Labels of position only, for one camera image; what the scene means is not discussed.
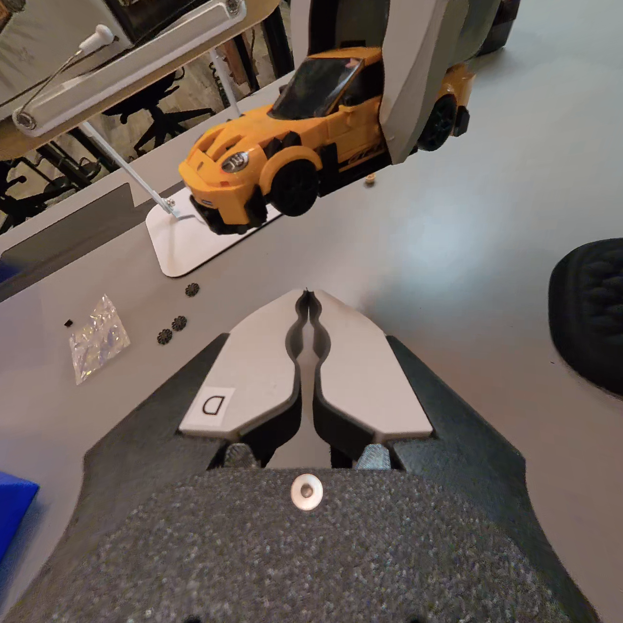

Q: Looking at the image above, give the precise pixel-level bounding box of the white monitor stand base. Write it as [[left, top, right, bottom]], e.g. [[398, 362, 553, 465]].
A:
[[145, 187, 283, 278]]

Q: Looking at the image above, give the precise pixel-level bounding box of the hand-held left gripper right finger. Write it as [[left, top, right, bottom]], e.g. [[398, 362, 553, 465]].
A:
[[311, 289, 434, 441]]

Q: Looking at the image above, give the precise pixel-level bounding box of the wire page holder arm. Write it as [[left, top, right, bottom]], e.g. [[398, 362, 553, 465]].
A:
[[0, 24, 118, 114]]

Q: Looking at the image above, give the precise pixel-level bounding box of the light wood rounded panel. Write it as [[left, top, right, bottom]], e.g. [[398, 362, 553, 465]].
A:
[[0, 0, 282, 160]]

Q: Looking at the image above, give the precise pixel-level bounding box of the thin metal bracket strip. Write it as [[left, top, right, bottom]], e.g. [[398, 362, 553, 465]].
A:
[[212, 49, 242, 118], [80, 122, 184, 221]]

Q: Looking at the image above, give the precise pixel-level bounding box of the blue plastic storage bin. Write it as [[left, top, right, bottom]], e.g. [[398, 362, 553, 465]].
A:
[[0, 470, 41, 561]]

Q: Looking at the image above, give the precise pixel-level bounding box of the clear crumpled plastic bag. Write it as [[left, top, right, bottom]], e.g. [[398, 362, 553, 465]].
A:
[[68, 293, 131, 386]]

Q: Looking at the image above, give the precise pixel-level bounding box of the black office chair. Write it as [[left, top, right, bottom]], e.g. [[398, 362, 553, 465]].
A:
[[102, 68, 216, 157], [0, 141, 104, 235]]

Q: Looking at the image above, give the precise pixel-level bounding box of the white book stand ledge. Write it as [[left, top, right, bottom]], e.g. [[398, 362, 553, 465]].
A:
[[12, 0, 246, 138]]

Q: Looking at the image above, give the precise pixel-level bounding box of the yellow and black lego car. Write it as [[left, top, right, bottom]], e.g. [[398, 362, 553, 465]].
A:
[[177, 46, 475, 237]]

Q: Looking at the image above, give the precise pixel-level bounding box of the black textured armrest pad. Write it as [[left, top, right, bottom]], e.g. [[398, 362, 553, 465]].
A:
[[548, 238, 623, 396]]

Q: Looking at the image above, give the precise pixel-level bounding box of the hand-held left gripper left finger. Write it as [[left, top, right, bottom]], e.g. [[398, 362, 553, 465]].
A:
[[178, 289, 312, 437]]

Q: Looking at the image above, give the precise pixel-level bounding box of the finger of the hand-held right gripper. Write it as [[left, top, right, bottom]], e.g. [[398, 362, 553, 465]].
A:
[[290, 0, 391, 56], [380, 0, 471, 165]]

